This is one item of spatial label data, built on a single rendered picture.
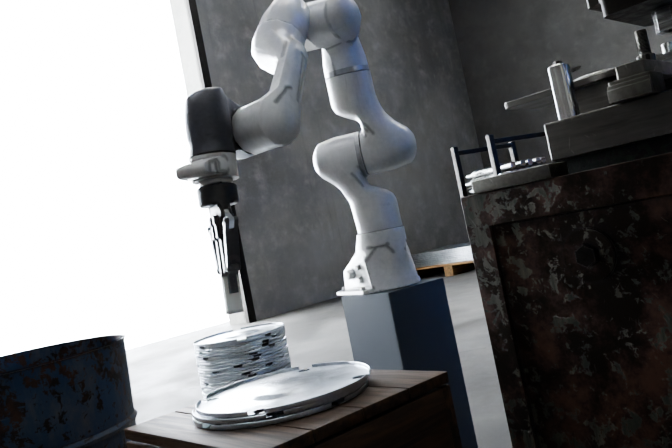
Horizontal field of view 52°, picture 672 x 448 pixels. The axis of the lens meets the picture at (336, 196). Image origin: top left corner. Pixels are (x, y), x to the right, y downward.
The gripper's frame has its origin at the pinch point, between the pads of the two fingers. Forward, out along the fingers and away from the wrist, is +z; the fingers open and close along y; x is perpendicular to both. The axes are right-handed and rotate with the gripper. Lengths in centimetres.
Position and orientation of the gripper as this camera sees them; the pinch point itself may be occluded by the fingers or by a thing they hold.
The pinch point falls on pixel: (232, 294)
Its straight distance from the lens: 128.4
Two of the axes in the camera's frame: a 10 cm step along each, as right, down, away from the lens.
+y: -4.1, 1.9, 8.9
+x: -9.0, 0.9, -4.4
